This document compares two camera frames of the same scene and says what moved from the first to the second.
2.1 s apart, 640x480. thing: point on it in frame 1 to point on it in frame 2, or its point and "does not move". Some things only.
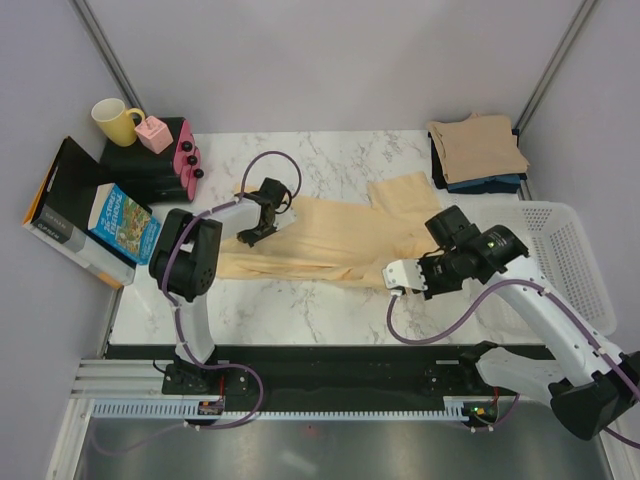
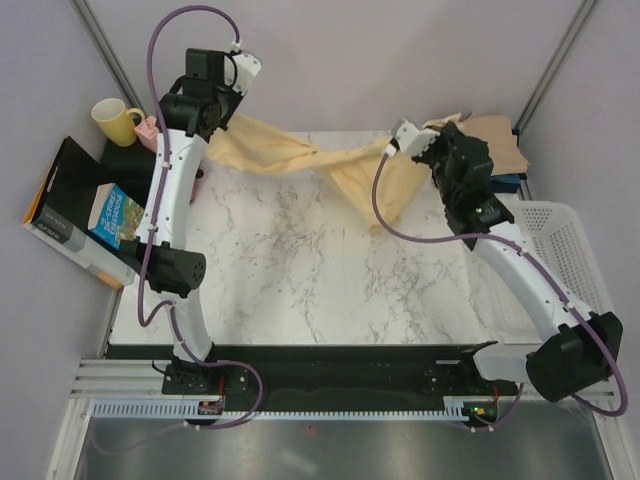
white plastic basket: x=558 y=249 does not move
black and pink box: x=165 y=178 does not move
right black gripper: x=433 y=289 to x=448 y=135
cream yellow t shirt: x=346 y=238 to x=245 y=143
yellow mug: x=116 y=120 does not move
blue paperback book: x=122 y=221 does not move
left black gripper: x=246 y=237 to x=236 y=98
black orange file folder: x=62 y=211 does not move
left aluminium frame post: x=106 y=55 does not move
